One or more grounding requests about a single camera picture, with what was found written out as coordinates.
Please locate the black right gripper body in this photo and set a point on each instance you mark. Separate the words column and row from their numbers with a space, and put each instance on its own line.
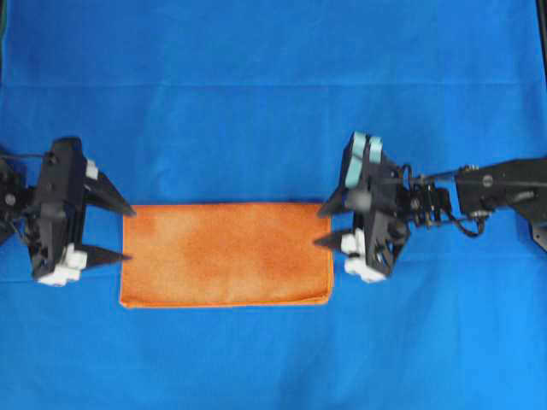
column 379, row 232

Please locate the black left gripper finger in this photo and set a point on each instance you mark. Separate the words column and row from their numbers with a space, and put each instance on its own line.
column 101, row 193
column 97, row 256

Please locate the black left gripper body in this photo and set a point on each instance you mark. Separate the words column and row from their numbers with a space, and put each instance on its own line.
column 56, row 217

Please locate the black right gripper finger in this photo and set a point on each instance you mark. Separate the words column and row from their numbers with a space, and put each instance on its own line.
column 336, row 204
column 333, row 240

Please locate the orange towel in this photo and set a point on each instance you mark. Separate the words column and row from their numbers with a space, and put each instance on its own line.
column 225, row 255

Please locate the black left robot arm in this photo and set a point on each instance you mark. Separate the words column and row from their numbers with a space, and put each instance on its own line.
column 16, row 196

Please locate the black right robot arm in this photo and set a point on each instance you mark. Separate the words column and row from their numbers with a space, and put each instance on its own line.
column 467, row 196

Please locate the blue table cloth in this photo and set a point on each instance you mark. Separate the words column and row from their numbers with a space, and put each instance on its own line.
column 209, row 101

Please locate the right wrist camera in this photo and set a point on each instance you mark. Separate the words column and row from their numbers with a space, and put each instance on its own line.
column 362, row 149

